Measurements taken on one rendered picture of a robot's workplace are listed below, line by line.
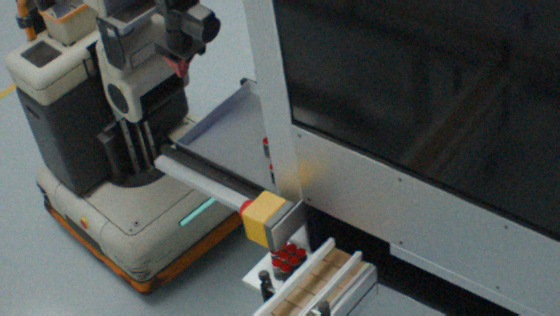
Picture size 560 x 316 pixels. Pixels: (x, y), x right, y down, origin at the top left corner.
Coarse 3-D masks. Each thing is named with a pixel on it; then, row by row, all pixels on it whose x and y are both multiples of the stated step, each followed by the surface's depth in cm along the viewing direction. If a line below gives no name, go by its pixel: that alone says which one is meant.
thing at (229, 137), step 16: (240, 96) 199; (256, 96) 200; (224, 112) 197; (240, 112) 197; (256, 112) 196; (192, 128) 190; (208, 128) 194; (224, 128) 193; (240, 128) 192; (256, 128) 192; (176, 144) 187; (192, 144) 190; (208, 144) 190; (224, 144) 189; (240, 144) 188; (256, 144) 187; (208, 160) 181; (224, 160) 185; (240, 160) 184; (256, 160) 184; (240, 176) 176; (256, 176) 180; (272, 192) 171
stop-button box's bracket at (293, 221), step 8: (296, 208) 152; (304, 208) 154; (288, 216) 151; (296, 216) 153; (304, 216) 155; (280, 224) 149; (288, 224) 152; (296, 224) 154; (272, 232) 148; (280, 232) 151; (288, 232) 153; (280, 240) 152
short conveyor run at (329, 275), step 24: (312, 264) 149; (336, 264) 152; (360, 264) 151; (264, 288) 146; (288, 288) 145; (312, 288) 149; (336, 288) 148; (360, 288) 148; (264, 312) 142; (288, 312) 145; (312, 312) 141; (336, 312) 144; (360, 312) 153
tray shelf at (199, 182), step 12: (168, 168) 186; (180, 168) 185; (180, 180) 185; (192, 180) 182; (204, 180) 181; (204, 192) 180; (216, 192) 178; (228, 192) 178; (228, 204) 177; (240, 204) 174
